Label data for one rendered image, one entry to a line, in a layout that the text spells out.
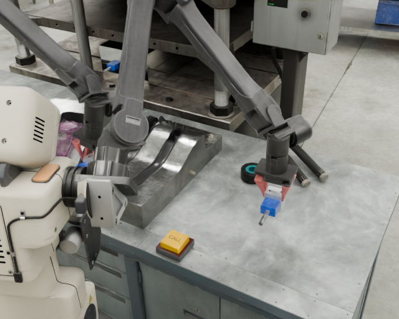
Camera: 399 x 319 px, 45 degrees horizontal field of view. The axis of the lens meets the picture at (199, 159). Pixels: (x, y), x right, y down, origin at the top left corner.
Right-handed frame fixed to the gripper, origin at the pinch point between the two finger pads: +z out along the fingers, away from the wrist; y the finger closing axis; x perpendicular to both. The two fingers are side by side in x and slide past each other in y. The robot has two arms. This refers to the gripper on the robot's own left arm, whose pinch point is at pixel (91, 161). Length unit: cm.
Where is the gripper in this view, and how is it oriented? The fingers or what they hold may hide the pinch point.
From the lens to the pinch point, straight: 147.3
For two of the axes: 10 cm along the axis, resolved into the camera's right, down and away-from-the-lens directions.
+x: -4.8, 3.9, -7.9
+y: -8.6, -3.8, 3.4
